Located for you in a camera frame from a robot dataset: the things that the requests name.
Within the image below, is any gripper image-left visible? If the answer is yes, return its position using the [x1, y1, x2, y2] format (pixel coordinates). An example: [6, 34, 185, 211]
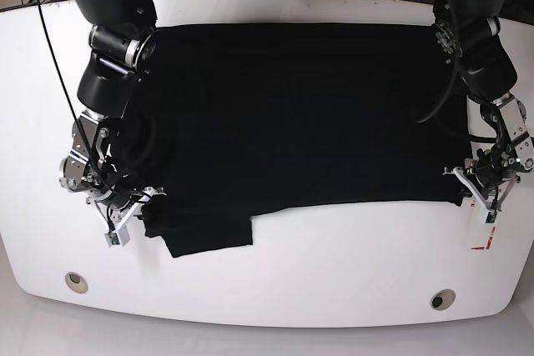
[93, 191, 146, 227]

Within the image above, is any left table cable grommet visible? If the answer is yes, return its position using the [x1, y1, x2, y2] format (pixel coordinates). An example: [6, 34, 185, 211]
[65, 272, 88, 294]

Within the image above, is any black arm cable image-right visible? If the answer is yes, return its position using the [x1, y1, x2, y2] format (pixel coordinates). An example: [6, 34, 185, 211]
[415, 0, 500, 143]

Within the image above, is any table cable grommet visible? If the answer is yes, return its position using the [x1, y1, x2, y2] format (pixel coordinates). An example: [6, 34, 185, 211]
[431, 289, 456, 311]
[65, 272, 88, 294]

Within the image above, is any black arm cable image-left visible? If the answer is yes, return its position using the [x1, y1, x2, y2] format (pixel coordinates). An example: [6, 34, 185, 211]
[35, 0, 131, 205]

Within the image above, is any black t-shirt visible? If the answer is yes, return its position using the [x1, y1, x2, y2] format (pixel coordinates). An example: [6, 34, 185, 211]
[119, 23, 471, 258]

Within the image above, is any red tape rectangle marking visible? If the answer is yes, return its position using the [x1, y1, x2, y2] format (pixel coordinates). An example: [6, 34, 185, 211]
[467, 201, 498, 251]

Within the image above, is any right table cable grommet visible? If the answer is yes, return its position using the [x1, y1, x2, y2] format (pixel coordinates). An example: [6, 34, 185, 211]
[431, 289, 456, 311]

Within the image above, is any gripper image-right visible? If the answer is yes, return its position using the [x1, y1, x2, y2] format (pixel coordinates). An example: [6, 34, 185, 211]
[474, 163, 511, 202]

